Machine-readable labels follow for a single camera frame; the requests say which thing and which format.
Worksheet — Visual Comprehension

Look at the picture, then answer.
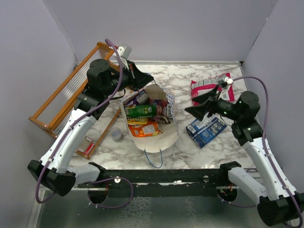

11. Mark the small clear plastic cup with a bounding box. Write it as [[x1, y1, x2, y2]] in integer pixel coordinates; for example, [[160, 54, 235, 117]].
[[111, 127, 123, 142]]

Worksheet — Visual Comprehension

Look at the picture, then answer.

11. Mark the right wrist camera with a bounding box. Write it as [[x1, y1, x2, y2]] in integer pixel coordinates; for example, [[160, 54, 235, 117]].
[[217, 73, 233, 94]]

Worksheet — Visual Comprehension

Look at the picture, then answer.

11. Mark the purple berries snack pack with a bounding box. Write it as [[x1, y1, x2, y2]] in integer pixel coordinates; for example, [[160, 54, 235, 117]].
[[149, 99, 173, 119]]

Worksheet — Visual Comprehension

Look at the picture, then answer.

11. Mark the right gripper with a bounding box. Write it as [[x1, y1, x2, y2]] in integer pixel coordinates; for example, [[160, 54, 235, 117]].
[[186, 85, 242, 122]]

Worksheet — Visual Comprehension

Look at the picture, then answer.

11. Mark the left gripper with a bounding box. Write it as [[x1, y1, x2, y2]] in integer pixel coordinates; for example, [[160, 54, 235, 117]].
[[103, 59, 153, 96]]

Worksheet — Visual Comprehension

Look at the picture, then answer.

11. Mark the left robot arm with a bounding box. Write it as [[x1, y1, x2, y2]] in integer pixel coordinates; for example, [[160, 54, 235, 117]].
[[28, 59, 154, 196]]

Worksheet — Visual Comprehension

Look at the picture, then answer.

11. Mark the purple chocolate bar pack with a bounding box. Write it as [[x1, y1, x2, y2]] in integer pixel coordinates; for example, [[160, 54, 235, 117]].
[[124, 90, 149, 107]]

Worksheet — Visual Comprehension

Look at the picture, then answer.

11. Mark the blue Kettle chips bag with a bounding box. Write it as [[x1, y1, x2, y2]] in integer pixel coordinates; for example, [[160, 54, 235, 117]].
[[186, 115, 227, 149]]

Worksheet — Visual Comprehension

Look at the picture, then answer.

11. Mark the brown chocolate candy pack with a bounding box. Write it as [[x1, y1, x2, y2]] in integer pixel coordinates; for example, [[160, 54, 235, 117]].
[[151, 116, 170, 124]]

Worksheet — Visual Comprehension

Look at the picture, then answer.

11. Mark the orange snack pack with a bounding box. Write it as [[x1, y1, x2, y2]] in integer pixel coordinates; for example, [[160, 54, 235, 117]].
[[128, 122, 162, 137]]

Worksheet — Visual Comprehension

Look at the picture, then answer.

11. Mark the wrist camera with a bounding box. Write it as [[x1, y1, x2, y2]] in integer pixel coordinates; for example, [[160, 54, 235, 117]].
[[116, 45, 132, 68], [217, 73, 233, 94]]

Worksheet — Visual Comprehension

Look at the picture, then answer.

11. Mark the green snack pack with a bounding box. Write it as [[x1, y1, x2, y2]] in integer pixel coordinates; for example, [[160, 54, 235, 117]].
[[124, 105, 157, 118]]

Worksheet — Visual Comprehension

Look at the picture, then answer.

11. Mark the pink snack bag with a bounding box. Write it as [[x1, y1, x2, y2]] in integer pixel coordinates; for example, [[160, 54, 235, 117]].
[[190, 73, 235, 102]]

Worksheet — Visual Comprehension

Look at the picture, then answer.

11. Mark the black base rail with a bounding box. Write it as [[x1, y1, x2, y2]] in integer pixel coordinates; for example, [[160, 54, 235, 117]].
[[78, 169, 233, 198]]

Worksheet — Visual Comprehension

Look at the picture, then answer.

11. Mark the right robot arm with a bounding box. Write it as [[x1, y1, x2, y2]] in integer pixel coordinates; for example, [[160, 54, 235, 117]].
[[185, 87, 304, 227]]

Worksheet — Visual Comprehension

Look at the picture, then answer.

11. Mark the red white small box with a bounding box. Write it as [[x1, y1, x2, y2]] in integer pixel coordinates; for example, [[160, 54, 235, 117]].
[[84, 142, 95, 155]]

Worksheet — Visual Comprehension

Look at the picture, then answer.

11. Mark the yellow M&M candy pack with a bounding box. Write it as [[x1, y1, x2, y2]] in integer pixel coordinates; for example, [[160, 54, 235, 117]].
[[127, 117, 148, 125]]

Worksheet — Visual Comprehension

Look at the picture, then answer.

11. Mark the orange wooden rack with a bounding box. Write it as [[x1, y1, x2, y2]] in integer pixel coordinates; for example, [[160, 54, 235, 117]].
[[29, 42, 121, 160]]

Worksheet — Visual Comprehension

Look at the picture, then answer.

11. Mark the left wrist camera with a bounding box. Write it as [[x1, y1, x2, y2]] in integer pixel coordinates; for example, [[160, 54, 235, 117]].
[[116, 45, 132, 68]]

